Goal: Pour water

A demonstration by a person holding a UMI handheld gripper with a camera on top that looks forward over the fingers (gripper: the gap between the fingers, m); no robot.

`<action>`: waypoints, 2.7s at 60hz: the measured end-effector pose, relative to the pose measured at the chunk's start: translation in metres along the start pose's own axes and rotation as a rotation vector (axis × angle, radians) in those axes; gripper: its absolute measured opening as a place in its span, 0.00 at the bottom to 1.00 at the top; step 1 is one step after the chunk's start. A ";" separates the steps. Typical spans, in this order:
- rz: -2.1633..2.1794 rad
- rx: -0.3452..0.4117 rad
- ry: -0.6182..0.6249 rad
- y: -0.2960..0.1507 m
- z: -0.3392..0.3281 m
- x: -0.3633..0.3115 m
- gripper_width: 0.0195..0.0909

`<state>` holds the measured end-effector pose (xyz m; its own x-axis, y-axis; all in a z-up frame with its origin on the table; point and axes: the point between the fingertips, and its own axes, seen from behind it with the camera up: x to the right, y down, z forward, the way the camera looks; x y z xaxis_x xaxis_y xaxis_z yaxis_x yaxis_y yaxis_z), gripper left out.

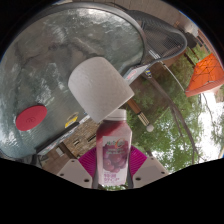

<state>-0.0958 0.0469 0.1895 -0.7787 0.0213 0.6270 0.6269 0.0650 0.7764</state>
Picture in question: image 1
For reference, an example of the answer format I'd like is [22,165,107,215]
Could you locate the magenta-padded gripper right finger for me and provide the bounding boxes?
[126,144,170,190]

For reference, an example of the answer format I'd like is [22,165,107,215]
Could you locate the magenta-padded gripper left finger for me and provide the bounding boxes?
[56,146,100,190]

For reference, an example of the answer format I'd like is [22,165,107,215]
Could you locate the pink juice bottle white cap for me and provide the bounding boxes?
[95,108,134,187]

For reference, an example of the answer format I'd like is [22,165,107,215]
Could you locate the black laptop with stickers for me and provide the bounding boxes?
[34,112,88,155]

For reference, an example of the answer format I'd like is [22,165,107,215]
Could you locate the flat round red coaster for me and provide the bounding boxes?
[14,104,49,132]

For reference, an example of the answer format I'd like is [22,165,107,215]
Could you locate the white ceramic cup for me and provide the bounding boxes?
[67,56,136,125]

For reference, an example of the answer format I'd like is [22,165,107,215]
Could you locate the grey laptop with stickers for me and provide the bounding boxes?
[122,63,152,82]

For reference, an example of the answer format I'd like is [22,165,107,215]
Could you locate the orange patio umbrella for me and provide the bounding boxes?
[184,52,224,98]

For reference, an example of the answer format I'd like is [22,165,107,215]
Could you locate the grey mesh patio chair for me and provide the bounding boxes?
[124,8,189,68]

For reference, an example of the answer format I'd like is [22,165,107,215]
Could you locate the wooden lamp post white globe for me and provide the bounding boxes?
[126,97,156,134]

